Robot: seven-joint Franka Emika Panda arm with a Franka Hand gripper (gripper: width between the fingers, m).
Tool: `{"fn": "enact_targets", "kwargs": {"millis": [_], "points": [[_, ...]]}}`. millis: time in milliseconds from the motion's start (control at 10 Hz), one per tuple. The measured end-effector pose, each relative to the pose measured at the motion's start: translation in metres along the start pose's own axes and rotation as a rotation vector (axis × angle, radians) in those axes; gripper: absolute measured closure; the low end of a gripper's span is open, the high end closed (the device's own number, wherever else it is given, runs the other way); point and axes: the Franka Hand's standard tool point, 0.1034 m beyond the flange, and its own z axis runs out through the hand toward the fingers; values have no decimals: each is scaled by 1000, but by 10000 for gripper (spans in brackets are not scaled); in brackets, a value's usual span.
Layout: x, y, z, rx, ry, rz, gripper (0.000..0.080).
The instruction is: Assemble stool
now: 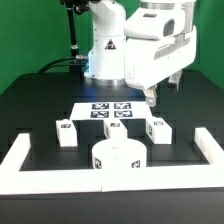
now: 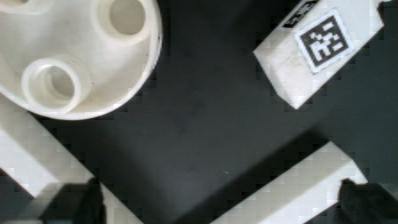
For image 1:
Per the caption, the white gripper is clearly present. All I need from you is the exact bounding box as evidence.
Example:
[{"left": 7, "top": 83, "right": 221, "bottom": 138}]
[{"left": 124, "top": 8, "right": 196, "bottom": 107}]

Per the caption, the white round stool seat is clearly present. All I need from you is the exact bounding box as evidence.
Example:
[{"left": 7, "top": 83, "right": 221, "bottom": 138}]
[{"left": 92, "top": 138, "right": 147, "bottom": 169}]

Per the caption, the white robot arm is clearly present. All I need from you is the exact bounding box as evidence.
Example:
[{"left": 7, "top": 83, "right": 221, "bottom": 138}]
[{"left": 84, "top": 0, "right": 197, "bottom": 107}]

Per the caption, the white marker tag sheet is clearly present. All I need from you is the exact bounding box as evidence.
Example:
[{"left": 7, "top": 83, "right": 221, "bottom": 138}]
[{"left": 70, "top": 101, "right": 152, "bottom": 120}]

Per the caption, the white U-shaped fence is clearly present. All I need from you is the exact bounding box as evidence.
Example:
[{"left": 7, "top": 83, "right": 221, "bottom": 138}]
[{"left": 0, "top": 127, "right": 224, "bottom": 195}]

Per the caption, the black cable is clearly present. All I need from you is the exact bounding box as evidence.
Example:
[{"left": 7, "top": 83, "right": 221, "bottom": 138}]
[{"left": 38, "top": 55, "right": 89, "bottom": 75}]

